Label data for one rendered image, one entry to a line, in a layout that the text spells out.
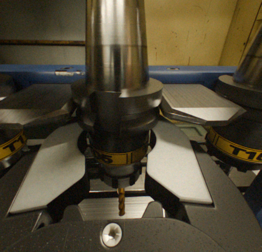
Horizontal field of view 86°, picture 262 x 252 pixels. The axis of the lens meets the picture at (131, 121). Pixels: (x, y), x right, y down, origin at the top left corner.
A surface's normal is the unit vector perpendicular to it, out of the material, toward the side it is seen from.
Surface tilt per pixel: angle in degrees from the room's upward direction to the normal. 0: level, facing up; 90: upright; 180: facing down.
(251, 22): 90
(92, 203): 0
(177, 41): 90
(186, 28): 90
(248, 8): 90
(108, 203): 0
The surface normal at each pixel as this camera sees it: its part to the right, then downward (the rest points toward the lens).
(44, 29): 0.06, 0.49
